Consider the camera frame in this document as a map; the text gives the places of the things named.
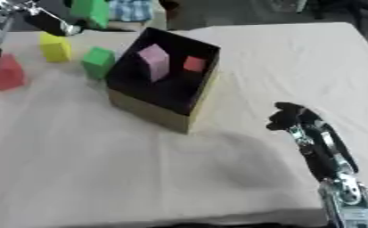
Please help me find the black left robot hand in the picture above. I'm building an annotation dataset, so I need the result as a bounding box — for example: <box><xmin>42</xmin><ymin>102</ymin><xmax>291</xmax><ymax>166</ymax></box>
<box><xmin>22</xmin><ymin>0</ymin><xmax>112</xmax><ymax>37</ymax></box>

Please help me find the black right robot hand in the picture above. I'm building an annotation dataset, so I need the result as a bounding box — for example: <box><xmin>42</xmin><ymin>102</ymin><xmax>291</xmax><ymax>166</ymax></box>
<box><xmin>265</xmin><ymin>102</ymin><xmax>360</xmax><ymax>183</ymax></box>

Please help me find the large green block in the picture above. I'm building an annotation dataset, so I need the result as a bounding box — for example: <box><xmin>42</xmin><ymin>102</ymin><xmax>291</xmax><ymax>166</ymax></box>
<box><xmin>68</xmin><ymin>0</ymin><xmax>112</xmax><ymax>29</ymax></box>

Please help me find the cardboard box with black inside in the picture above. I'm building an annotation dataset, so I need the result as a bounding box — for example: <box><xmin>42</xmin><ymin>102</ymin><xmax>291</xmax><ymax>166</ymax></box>
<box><xmin>103</xmin><ymin>27</ymin><xmax>223</xmax><ymax>134</ymax></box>

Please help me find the yellow block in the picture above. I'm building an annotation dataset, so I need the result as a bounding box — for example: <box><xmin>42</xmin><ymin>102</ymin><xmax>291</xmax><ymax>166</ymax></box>
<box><xmin>38</xmin><ymin>31</ymin><xmax>73</xmax><ymax>63</ymax></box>

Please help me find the red house-shaped block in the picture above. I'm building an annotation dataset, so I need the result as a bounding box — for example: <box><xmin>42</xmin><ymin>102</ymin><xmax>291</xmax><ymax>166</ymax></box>
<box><xmin>0</xmin><ymin>53</ymin><xmax>28</xmax><ymax>92</ymax></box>

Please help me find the small green block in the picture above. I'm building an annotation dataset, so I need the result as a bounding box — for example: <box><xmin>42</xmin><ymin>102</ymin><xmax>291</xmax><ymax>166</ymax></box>
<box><xmin>80</xmin><ymin>45</ymin><xmax>117</xmax><ymax>80</ymax></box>

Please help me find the person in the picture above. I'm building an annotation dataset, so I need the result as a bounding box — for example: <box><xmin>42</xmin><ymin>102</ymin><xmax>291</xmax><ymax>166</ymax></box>
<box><xmin>107</xmin><ymin>0</ymin><xmax>158</xmax><ymax>23</ymax></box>

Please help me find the purple block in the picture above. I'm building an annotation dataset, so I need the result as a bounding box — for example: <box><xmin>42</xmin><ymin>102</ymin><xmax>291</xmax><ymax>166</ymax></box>
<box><xmin>136</xmin><ymin>43</ymin><xmax>171</xmax><ymax>84</ymax></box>

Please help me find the dark chair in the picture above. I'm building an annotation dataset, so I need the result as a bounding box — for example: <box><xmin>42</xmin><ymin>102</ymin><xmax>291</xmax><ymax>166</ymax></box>
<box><xmin>313</xmin><ymin>0</ymin><xmax>368</xmax><ymax>23</ymax></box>

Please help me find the small red block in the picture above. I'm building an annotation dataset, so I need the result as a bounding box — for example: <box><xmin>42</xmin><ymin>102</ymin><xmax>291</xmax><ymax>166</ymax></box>
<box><xmin>182</xmin><ymin>55</ymin><xmax>209</xmax><ymax>73</ymax></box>

